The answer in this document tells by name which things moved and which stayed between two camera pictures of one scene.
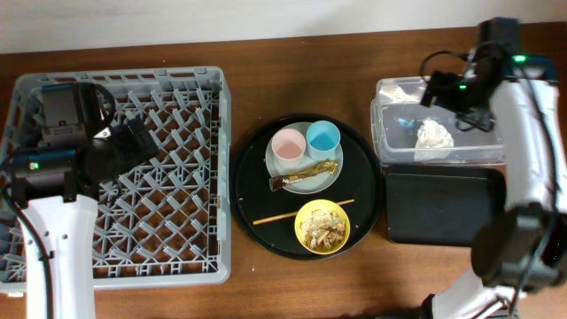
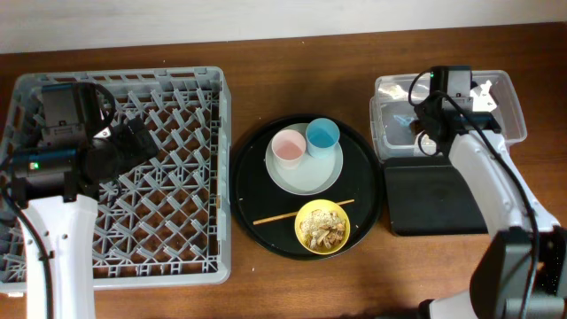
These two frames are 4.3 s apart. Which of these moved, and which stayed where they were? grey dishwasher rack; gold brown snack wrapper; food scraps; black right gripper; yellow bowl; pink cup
Moved: black right gripper; gold brown snack wrapper
Stayed: grey dishwasher rack; food scraps; yellow bowl; pink cup
